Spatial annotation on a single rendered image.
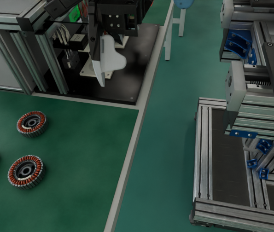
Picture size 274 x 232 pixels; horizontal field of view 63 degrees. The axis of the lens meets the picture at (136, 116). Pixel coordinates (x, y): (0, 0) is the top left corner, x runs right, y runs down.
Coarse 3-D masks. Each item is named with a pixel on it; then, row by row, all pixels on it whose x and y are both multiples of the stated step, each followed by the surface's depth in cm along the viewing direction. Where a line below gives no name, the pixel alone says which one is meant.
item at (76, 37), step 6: (72, 36) 100; (78, 36) 99; (84, 36) 99; (72, 42) 97; (78, 42) 97; (84, 42) 99; (60, 48) 101; (66, 48) 100; (72, 48) 100; (78, 48) 99; (84, 48) 100; (66, 54) 104
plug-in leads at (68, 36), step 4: (64, 28) 97; (68, 32) 100; (52, 36) 98; (60, 36) 99; (64, 36) 101; (68, 36) 99; (52, 40) 100; (56, 40) 100; (60, 40) 99; (64, 40) 98; (68, 40) 100; (64, 44) 100
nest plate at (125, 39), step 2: (124, 36) 123; (126, 36) 123; (128, 36) 123; (124, 38) 122; (126, 38) 122; (122, 40) 121; (124, 40) 121; (126, 40) 121; (116, 42) 120; (124, 42) 119; (126, 42) 120; (116, 44) 119; (118, 44) 118; (122, 44) 118; (124, 44) 118; (116, 46) 118; (118, 46) 118; (120, 46) 117; (122, 46) 117; (124, 46) 118
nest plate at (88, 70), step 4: (88, 60) 111; (88, 64) 109; (92, 64) 108; (84, 68) 107; (88, 68) 107; (92, 68) 107; (80, 72) 105; (84, 72) 105; (88, 72) 105; (92, 72) 105; (108, 72) 104; (112, 72) 105; (92, 76) 104; (108, 76) 102
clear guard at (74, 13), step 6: (84, 0) 89; (78, 6) 86; (84, 6) 85; (72, 12) 83; (78, 12) 82; (84, 12) 82; (48, 18) 81; (60, 18) 80; (66, 18) 80; (72, 18) 80; (78, 18) 79; (84, 18) 79
